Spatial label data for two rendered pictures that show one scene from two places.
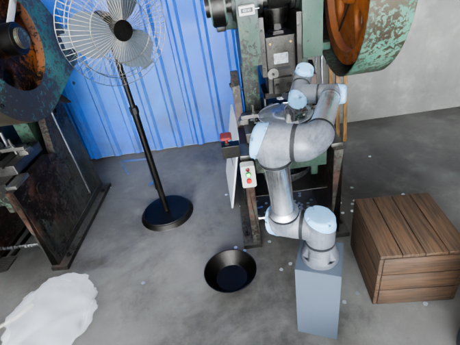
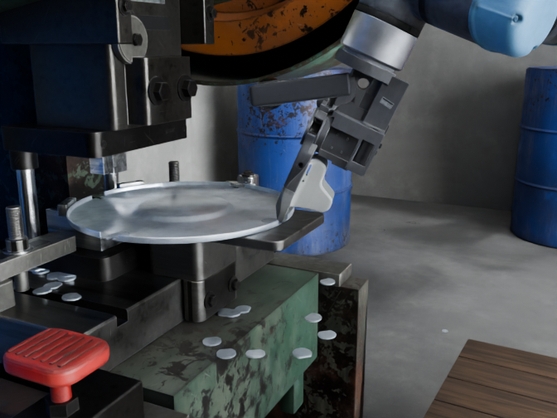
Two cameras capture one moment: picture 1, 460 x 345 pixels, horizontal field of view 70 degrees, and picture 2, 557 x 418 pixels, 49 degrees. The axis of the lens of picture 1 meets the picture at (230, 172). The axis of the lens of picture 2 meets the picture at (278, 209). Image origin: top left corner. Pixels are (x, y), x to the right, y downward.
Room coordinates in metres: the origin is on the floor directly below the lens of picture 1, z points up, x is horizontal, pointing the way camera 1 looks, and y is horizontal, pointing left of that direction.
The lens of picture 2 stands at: (1.19, 0.33, 0.99)
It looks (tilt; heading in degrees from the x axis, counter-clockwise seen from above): 15 degrees down; 292
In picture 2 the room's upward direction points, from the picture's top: straight up
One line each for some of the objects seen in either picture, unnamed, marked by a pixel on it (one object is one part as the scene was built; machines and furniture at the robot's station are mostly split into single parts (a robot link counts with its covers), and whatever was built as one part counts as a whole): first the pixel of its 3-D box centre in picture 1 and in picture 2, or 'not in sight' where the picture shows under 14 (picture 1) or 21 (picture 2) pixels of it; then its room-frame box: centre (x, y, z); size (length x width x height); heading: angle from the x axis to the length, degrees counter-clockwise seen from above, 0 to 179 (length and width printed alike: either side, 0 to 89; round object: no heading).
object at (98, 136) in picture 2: (280, 90); (100, 141); (1.74, -0.35, 0.86); 0.20 x 0.16 x 0.05; 87
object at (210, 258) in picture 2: not in sight; (216, 260); (1.56, -0.34, 0.72); 0.25 x 0.14 x 0.14; 177
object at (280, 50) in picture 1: (279, 61); (118, 4); (1.69, -0.35, 1.04); 0.17 x 0.15 x 0.30; 177
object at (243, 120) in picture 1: (252, 113); (12, 250); (1.74, -0.18, 0.76); 0.17 x 0.06 x 0.10; 87
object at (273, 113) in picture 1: (285, 113); (183, 207); (1.60, -0.34, 0.78); 0.29 x 0.29 x 0.01
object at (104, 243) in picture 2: not in sight; (111, 216); (1.73, -0.35, 0.76); 0.15 x 0.09 x 0.05; 87
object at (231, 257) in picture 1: (231, 273); not in sight; (1.24, 0.09, 0.04); 0.30 x 0.30 x 0.07
